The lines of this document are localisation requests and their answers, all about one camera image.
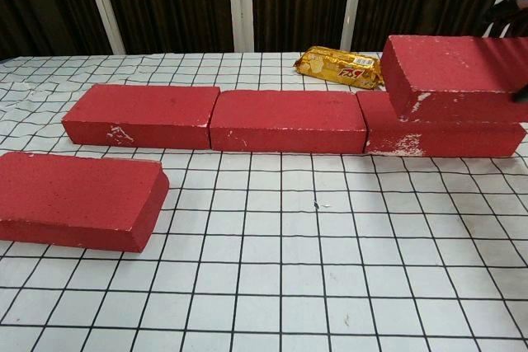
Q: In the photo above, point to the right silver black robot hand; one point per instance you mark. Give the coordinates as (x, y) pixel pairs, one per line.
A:
(509, 18)

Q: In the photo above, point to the red brick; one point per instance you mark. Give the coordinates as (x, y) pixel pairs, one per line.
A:
(78, 191)
(144, 104)
(284, 111)
(453, 139)
(449, 63)

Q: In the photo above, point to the gold foil biscuit packet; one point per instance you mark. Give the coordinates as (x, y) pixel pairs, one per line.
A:
(338, 65)

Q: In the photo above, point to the white black checkered tablecloth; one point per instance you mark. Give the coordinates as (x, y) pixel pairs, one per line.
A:
(288, 265)

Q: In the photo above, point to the dark brown curtain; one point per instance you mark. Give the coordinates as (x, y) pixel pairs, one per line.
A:
(177, 1)

